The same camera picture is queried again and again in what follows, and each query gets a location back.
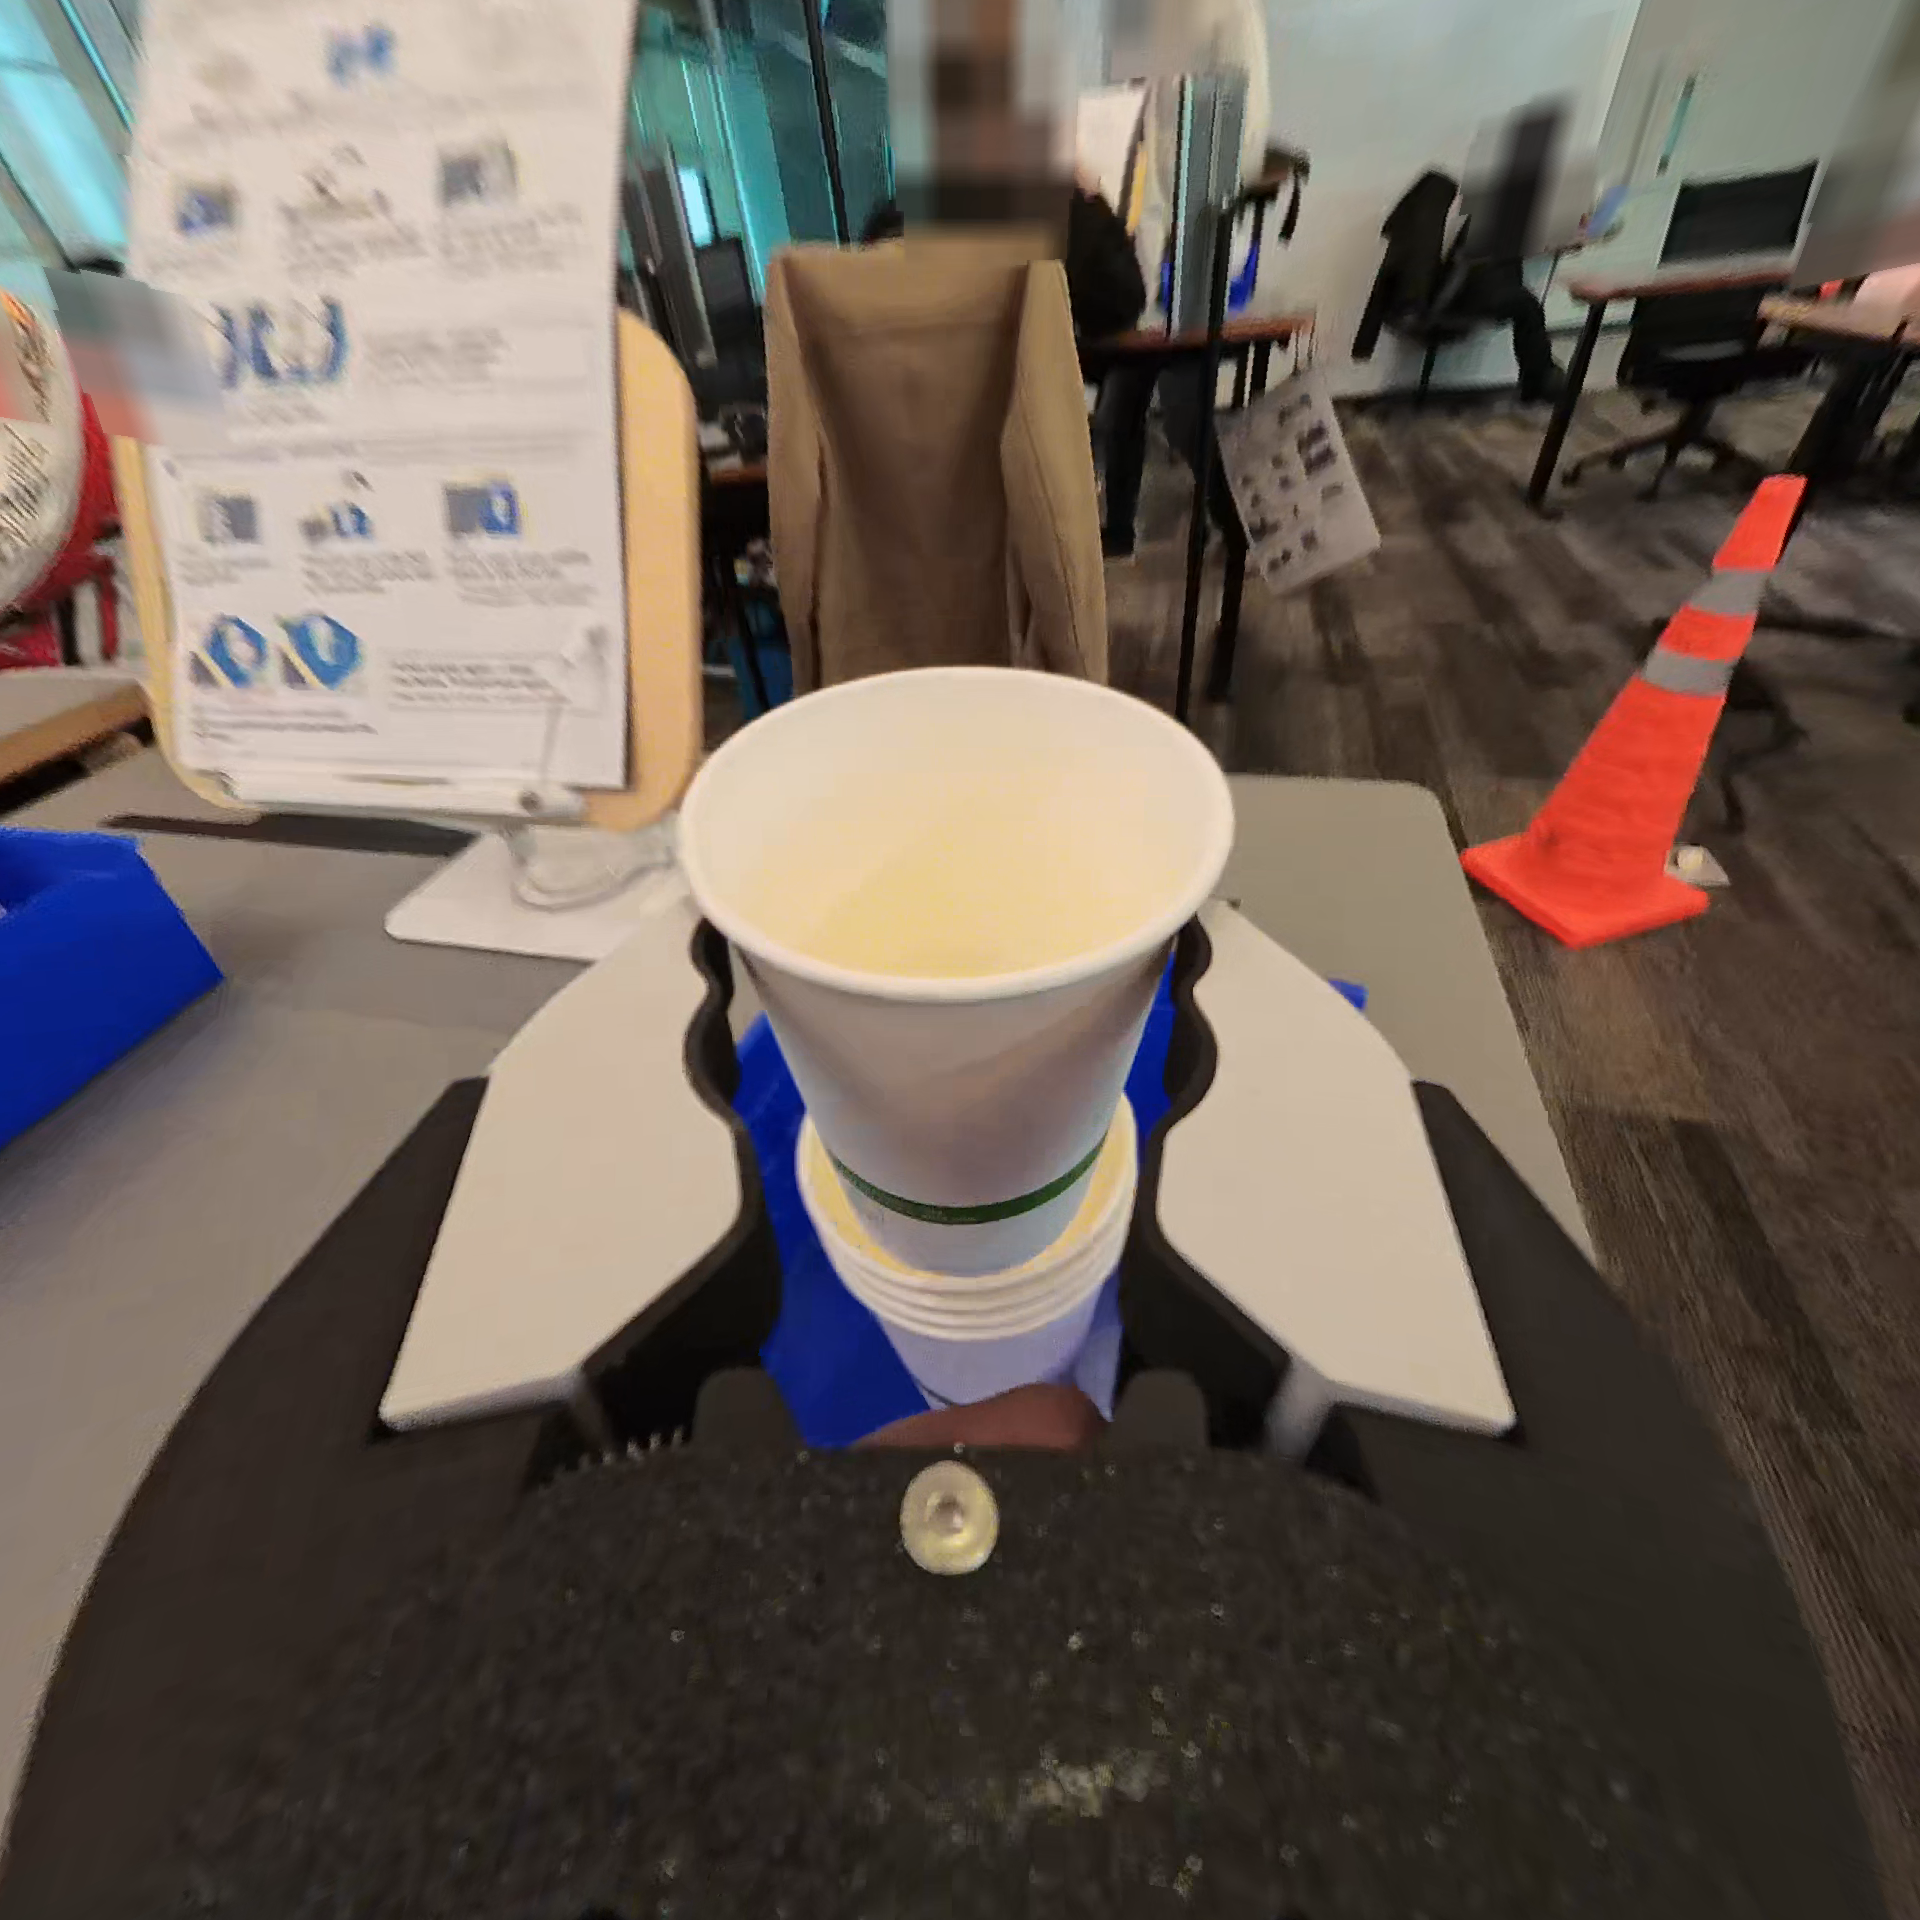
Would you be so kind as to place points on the tan cardboard box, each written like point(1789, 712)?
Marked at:
point(930, 479)

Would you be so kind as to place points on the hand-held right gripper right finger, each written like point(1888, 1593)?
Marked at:
point(1320, 1200)

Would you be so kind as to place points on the orange traffic cone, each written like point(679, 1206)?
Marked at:
point(1619, 778)

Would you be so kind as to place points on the black office chair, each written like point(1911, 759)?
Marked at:
point(1712, 345)
point(1411, 285)

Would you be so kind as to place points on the dark desk wooden top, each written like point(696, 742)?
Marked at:
point(1682, 280)
point(1199, 331)

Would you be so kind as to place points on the person's right hand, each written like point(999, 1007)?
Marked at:
point(990, 1422)

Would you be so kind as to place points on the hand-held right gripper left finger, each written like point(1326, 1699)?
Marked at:
point(586, 1200)

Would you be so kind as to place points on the blue plastic bin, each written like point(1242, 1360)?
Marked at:
point(90, 976)
point(826, 1350)

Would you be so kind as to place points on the set of white paper cups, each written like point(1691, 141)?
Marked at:
point(976, 1350)

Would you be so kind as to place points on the grey table with wooden edge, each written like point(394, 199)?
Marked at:
point(61, 719)

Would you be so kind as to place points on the printed poster sign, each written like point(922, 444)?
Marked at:
point(1299, 479)

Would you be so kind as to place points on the printed instruction sheet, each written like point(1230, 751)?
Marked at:
point(391, 390)

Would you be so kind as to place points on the white paper cup green band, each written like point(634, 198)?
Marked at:
point(959, 1050)

